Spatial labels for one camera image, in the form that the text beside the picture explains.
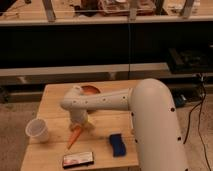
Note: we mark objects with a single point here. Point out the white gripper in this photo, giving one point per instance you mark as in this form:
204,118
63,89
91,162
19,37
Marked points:
80,116

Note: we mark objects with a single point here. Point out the orange pepper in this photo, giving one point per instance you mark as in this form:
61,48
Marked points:
74,136

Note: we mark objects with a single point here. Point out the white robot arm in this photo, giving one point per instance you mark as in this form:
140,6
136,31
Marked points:
156,128

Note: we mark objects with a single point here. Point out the orange ceramic bowl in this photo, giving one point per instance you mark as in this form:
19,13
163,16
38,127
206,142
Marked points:
90,90

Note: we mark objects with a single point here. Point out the blue sponge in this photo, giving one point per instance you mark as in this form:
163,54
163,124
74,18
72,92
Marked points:
118,145

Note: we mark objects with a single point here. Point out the white plastic cup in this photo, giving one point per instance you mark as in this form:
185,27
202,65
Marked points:
38,130

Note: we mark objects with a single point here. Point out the clutter on upper shelf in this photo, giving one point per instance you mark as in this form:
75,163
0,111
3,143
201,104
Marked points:
114,7

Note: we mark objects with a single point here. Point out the black equipment on shelf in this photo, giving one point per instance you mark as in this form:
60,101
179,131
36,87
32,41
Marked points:
190,61

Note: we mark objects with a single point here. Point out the metal shelf rail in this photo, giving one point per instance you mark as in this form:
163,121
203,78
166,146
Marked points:
39,75

